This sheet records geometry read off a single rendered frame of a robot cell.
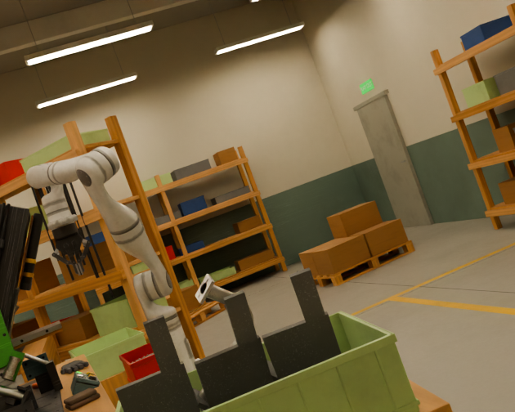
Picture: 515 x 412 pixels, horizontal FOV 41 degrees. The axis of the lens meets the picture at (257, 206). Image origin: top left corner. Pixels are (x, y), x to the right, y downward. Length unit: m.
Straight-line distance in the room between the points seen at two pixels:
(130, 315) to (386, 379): 3.89
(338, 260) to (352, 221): 0.79
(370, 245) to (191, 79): 5.05
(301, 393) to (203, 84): 10.86
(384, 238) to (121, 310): 4.25
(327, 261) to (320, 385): 6.85
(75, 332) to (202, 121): 6.84
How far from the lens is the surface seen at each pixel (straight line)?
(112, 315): 5.34
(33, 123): 11.76
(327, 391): 1.44
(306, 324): 1.49
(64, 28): 9.97
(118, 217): 1.97
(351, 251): 8.36
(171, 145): 11.80
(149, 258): 2.05
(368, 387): 1.46
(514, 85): 7.49
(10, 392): 2.53
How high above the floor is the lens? 1.32
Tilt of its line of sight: 1 degrees down
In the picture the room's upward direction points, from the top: 20 degrees counter-clockwise
